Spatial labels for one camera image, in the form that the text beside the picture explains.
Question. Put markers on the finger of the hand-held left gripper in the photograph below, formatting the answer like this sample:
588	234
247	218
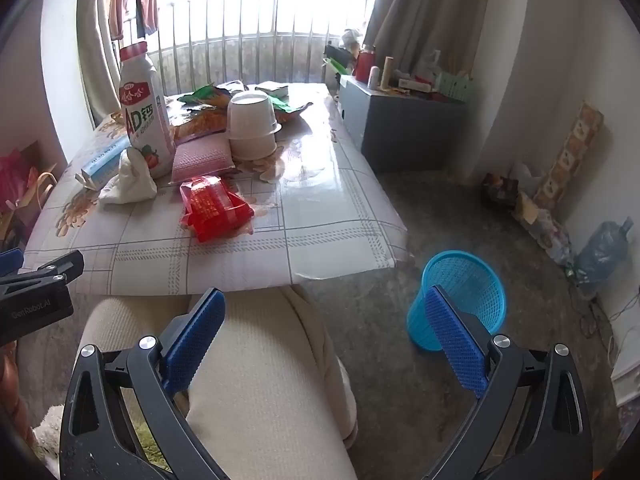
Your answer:
52	267
10	261

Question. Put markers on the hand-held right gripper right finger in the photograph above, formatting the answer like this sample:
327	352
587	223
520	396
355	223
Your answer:
457	345

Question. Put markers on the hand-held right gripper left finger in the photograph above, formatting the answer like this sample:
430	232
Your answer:
195	340

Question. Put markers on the blue mesh waste basket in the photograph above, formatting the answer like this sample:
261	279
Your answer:
465	272

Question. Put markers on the white paper tissue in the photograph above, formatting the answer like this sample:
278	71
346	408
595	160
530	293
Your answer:
131	180

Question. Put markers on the blue pink snack bag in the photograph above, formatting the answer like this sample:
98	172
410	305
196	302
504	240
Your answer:
197	125

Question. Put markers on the large green snack bag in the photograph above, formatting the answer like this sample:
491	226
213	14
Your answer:
207	92

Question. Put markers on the beige cushioned seat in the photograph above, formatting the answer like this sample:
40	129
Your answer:
260	390

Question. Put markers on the red gift bag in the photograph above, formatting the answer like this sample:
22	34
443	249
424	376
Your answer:
17	175

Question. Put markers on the fluffy green white garment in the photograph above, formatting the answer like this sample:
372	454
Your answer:
145	440

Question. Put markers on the blue white carton box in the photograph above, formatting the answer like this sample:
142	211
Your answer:
102	160

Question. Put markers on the red foil packet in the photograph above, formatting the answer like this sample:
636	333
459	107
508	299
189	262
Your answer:
217	207

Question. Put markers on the dark bag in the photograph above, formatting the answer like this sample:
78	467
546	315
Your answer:
500	190

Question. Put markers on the white panel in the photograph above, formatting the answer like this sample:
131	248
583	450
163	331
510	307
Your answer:
627	360

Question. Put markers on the blue water jug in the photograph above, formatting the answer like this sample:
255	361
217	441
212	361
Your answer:
602	250

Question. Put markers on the white pink-label milk bottle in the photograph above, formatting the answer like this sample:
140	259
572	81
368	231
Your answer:
142	115

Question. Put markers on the pink checked packet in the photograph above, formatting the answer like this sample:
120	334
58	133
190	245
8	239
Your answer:
200	162

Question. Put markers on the floral tablecloth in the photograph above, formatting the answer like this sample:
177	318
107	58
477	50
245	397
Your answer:
320	200

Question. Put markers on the white paper bowl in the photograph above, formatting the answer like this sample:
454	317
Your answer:
252	112
252	147

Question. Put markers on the patterned cardboard strip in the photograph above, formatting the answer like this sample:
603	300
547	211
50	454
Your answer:
570	155

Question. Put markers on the grey cabinet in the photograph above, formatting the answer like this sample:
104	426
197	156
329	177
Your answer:
400	130

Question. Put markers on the grey curtain beside clothes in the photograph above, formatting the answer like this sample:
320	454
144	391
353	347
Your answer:
95	35

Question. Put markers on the small green packet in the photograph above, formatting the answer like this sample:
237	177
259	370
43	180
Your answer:
290	109

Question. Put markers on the green plastic storage basket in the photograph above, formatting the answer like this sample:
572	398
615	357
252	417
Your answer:
455	87

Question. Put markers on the white flat box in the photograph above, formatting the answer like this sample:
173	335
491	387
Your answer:
412	84

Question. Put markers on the metal window railing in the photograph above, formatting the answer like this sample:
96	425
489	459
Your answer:
225	60

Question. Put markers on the small white bottle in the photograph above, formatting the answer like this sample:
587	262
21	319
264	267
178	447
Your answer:
374	77

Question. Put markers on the cardboard tube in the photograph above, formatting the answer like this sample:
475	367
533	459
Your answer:
388	72

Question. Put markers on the white plastic bag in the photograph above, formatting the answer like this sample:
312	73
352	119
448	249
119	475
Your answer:
429	65

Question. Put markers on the red thermos flask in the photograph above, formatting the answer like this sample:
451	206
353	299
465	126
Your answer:
365	65

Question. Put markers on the green paper bag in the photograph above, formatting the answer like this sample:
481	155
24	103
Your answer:
337	67

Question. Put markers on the pile of cloths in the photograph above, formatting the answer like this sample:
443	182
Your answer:
351	39

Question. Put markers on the grey curtain beside cabinet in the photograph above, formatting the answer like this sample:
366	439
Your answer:
425	5

